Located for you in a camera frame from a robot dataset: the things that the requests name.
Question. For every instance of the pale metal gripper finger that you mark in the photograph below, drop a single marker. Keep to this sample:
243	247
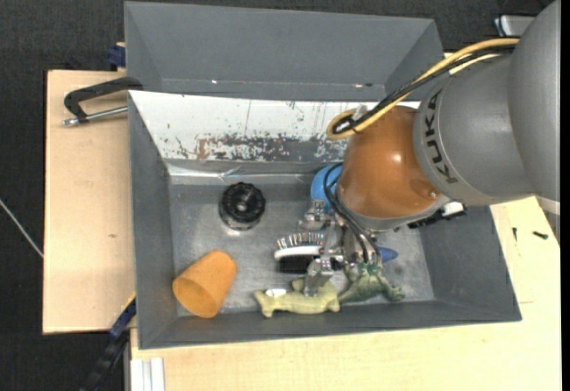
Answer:
318	210
317	275

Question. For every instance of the blue round object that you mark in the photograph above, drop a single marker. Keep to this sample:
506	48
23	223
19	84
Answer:
320	184

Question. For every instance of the white and black brush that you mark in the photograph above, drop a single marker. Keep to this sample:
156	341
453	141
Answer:
296	252

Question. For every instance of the blue pointed tip object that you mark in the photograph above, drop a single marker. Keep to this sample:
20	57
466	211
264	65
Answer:
388	254

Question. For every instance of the pale green toy lizard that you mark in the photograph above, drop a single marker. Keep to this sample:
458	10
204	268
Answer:
294	302

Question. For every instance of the dark green toy dinosaur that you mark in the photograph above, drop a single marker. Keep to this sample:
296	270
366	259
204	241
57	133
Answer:
369	287

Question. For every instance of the black ribbed round knob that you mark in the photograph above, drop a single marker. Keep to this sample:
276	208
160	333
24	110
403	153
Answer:
242	204

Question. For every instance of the orange plastic cup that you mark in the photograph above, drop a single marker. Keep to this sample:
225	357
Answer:
206	282

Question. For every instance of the grey metal bin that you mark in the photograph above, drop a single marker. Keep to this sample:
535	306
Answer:
276	46

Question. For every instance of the pale wood board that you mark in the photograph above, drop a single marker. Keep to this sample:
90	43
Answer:
84	211

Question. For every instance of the black cylinder on white bracket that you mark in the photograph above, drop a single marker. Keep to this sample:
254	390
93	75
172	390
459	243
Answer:
427	222

